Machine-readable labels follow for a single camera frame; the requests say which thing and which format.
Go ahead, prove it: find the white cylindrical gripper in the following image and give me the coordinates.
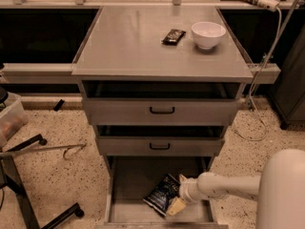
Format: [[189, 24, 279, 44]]
[[167, 174, 202, 216]]

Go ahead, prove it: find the blue chip bag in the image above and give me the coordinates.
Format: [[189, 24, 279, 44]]
[[143, 174, 180, 217]]

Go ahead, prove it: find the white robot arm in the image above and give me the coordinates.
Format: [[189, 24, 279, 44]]
[[167, 149, 305, 229]]

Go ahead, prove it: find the bottom grey open drawer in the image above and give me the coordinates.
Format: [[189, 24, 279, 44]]
[[96, 156, 229, 229]]

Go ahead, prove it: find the middle grey drawer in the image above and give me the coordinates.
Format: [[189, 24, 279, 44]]
[[95, 125, 224, 156]]

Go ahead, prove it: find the grey drawer cabinet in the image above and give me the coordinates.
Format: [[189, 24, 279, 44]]
[[71, 5, 254, 229]]

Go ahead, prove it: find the top grey drawer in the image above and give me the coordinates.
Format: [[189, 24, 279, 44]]
[[82, 80, 241, 126]]

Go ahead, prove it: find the metal hook rod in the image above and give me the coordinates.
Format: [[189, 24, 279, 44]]
[[0, 143, 87, 158]]

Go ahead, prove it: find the dark grey side cabinet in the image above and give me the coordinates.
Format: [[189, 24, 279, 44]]
[[270, 26, 305, 130]]

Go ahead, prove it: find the small black floor object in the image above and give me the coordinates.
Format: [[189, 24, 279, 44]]
[[53, 99, 65, 112]]

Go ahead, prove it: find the dark snack bar packet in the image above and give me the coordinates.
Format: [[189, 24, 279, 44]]
[[162, 29, 186, 45]]

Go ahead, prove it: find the white ceramic bowl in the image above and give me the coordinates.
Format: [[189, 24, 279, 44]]
[[192, 22, 226, 50]]

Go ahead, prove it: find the black rolling stand base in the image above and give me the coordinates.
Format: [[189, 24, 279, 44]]
[[0, 135, 85, 229]]

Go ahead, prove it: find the clear plastic storage bin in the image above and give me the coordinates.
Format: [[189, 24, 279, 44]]
[[0, 93, 28, 148]]

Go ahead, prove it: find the white power cable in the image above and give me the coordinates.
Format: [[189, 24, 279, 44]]
[[234, 7, 283, 142]]

